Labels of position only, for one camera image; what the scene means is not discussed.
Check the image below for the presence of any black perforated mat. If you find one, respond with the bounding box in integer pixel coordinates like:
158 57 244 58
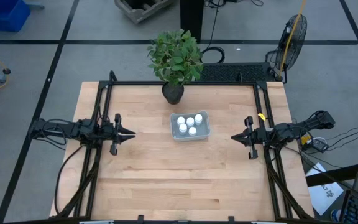
199 63 277 83

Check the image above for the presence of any grey wooden crate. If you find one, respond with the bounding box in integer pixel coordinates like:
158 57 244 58
114 0 177 25

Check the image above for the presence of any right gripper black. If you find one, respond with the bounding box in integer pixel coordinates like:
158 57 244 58
231 116 273 160

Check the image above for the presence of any black standing fan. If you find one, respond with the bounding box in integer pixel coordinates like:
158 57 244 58
265 14 308 84

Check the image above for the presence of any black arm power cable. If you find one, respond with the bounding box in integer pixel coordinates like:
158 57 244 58
53 144 85 216

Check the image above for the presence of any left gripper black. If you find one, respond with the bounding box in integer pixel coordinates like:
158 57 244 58
101 114 136 156

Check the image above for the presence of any black metal table frame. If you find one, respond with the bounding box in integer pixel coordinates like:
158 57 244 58
50 70 315 223

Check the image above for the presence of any white printed paper sheet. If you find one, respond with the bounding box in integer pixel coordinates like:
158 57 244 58
305 162 344 216

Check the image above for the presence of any blue plastic bin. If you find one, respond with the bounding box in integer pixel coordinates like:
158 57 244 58
0 0 31 32

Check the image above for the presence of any yellow pole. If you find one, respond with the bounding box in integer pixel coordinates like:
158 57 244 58
278 0 308 78

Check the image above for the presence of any black square column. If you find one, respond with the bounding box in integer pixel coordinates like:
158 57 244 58
180 0 205 43

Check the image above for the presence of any dark plant pot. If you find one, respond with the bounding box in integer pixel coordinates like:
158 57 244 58
161 81 185 105

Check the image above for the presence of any coiled black cable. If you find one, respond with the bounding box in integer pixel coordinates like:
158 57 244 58
201 46 226 65

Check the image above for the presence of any black beam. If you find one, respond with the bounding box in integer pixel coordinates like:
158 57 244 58
305 159 358 187

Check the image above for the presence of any grey plastic basket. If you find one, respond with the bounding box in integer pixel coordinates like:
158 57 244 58
169 110 212 142

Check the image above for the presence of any black cable bundle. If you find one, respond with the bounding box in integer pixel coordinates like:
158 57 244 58
296 120 358 156

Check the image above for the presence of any green leafy plant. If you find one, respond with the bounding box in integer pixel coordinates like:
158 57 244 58
147 28 204 86

